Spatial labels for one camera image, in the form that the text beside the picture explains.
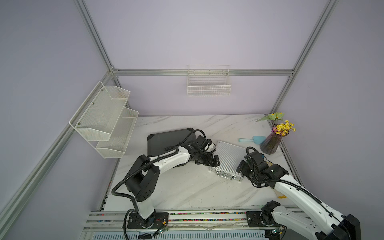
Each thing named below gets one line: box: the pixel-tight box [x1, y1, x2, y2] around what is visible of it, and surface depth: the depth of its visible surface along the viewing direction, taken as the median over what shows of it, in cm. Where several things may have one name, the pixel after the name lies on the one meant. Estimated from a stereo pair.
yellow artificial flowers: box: [271, 119, 296, 136], surface depth 84 cm
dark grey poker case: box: [147, 127, 197, 157], surface depth 98 cm
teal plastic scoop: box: [238, 136, 266, 145], surface depth 109 cm
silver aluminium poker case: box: [208, 140, 247, 182], surface depth 90 cm
